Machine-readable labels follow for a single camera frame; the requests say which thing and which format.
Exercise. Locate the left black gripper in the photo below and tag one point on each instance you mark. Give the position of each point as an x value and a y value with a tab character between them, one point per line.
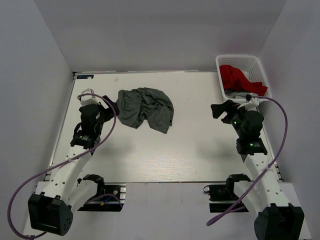
108	115

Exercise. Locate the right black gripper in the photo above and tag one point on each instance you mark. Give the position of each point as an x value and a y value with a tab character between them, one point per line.
229	106

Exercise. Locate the dark grey t shirt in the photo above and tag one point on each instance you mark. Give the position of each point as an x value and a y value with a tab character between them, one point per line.
145	104

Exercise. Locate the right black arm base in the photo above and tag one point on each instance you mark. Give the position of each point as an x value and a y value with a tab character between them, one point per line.
219	198

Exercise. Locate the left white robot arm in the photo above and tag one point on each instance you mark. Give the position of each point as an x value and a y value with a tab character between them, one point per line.
53	209

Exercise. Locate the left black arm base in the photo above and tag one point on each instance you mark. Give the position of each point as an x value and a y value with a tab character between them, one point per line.
110	199

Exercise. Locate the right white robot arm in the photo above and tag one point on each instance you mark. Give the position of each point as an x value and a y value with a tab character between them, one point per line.
276	218

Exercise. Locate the light grey t shirt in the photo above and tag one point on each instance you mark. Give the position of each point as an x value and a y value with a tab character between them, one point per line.
236	94

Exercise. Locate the red t shirt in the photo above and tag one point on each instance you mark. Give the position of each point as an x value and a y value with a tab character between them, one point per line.
233	79

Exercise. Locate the blue table label sticker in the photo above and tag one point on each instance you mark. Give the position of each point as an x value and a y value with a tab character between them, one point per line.
85	77

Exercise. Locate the white plastic laundry basket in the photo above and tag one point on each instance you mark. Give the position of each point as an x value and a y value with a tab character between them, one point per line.
250	66

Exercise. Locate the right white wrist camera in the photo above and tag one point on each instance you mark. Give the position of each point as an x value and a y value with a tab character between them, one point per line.
251	102

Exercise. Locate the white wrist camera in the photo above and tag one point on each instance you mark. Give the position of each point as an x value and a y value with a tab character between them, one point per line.
87	98
251	102

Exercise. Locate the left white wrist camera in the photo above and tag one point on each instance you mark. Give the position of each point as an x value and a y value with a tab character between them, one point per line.
87	98

